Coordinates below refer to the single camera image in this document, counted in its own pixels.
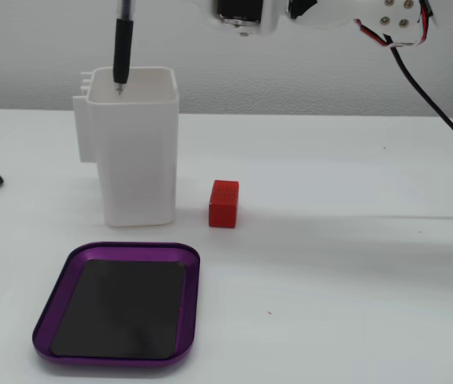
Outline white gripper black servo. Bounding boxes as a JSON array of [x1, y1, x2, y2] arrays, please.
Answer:
[[209, 0, 280, 38]]

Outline black clear ballpoint pen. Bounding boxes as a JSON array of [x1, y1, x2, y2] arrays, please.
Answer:
[[113, 0, 137, 96]]

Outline white plastic pen holder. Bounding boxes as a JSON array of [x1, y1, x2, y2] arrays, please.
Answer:
[[72, 66, 181, 229]]

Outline small red perforated block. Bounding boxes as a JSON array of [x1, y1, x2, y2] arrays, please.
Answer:
[[208, 179, 240, 229]]

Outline purple metal tray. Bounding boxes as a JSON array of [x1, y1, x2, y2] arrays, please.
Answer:
[[31, 241, 202, 367]]

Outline black rectangular tray mat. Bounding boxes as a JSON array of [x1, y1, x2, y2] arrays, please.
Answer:
[[49, 258, 187, 360]]

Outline red white servo wires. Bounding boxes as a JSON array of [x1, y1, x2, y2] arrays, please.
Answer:
[[353, 0, 438, 50]]

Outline thick black cable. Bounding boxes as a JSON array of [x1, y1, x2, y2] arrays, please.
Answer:
[[388, 38, 453, 158]]

